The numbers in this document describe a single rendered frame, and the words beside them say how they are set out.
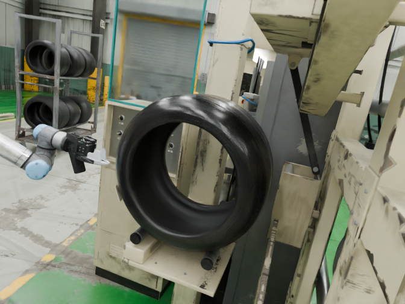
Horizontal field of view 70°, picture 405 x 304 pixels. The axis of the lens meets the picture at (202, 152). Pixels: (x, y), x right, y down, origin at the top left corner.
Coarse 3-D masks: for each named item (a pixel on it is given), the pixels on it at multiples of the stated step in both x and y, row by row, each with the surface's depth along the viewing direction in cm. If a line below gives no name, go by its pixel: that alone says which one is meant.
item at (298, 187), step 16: (288, 176) 114; (304, 176) 130; (288, 192) 115; (304, 192) 113; (288, 208) 116; (304, 208) 114; (272, 224) 119; (288, 224) 117; (304, 224) 115; (288, 240) 118
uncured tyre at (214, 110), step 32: (192, 96) 93; (128, 128) 100; (160, 128) 123; (224, 128) 87; (256, 128) 97; (128, 160) 99; (160, 160) 126; (256, 160) 88; (128, 192) 102; (160, 192) 127; (256, 192) 89; (160, 224) 103; (192, 224) 121; (224, 224) 92
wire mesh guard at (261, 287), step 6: (276, 222) 116; (276, 228) 111; (270, 240) 101; (270, 246) 97; (270, 252) 94; (264, 258) 133; (270, 258) 90; (264, 264) 87; (270, 264) 87; (264, 270) 84; (264, 276) 81; (264, 282) 79; (258, 288) 134; (264, 288) 76; (258, 294) 74; (264, 294) 74; (258, 300) 72
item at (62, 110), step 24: (48, 48) 437; (72, 48) 441; (24, 72) 397; (48, 72) 403; (72, 72) 444; (48, 96) 424; (72, 96) 497; (96, 96) 522; (48, 120) 460; (72, 120) 460; (96, 120) 535; (24, 144) 430
